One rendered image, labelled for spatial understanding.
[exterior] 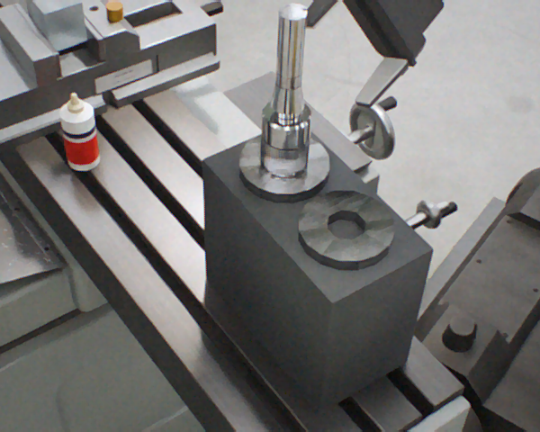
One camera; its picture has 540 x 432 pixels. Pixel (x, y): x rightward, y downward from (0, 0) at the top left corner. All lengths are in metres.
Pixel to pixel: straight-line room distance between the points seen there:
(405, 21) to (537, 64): 2.08
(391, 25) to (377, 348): 0.32
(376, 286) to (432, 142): 1.81
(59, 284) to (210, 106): 0.38
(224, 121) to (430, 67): 1.54
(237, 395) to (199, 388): 0.04
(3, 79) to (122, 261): 0.30
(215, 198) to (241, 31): 2.04
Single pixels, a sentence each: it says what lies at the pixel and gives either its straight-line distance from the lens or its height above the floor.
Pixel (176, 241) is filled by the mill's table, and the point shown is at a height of 0.92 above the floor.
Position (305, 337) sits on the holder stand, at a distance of 0.93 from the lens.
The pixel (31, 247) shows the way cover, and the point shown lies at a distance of 1.25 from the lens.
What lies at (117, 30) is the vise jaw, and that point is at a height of 1.03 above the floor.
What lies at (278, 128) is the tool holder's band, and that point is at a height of 1.18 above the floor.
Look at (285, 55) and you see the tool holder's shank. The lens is 0.85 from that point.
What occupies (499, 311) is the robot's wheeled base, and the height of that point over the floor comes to 0.59.
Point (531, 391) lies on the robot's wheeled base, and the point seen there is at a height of 0.57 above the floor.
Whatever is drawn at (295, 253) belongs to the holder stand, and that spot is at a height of 1.10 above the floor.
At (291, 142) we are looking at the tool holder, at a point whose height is 1.16.
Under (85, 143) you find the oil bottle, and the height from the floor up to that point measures 0.96.
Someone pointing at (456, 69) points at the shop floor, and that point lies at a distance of 2.93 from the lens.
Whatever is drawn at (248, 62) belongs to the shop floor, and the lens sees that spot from 2.88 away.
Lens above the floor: 1.77
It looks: 47 degrees down
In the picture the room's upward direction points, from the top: 3 degrees clockwise
